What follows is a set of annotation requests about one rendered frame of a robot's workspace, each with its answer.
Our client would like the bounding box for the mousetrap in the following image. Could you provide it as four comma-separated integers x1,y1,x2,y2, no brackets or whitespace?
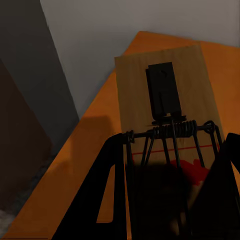
114,44,240,240

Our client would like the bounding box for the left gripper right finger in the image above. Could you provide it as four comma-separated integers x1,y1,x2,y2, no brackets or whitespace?
226,133,240,173

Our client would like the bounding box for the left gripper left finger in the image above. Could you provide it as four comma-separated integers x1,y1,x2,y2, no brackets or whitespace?
51,133,127,240

